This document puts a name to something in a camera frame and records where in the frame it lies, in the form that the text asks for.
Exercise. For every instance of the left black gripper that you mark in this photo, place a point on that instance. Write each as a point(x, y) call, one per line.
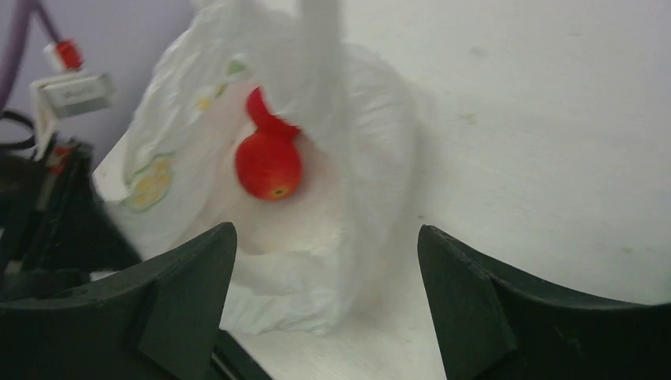
point(55, 230)

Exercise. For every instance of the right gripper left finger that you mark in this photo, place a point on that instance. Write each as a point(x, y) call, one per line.
point(158, 319)

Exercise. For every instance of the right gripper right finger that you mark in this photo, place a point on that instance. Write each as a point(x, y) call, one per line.
point(495, 321)

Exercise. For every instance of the white plastic bag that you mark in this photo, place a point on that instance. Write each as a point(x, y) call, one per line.
point(301, 261)

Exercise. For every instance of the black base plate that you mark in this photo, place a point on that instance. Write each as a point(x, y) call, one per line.
point(229, 361)

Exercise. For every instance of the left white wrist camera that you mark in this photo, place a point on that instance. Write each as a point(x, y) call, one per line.
point(63, 96)

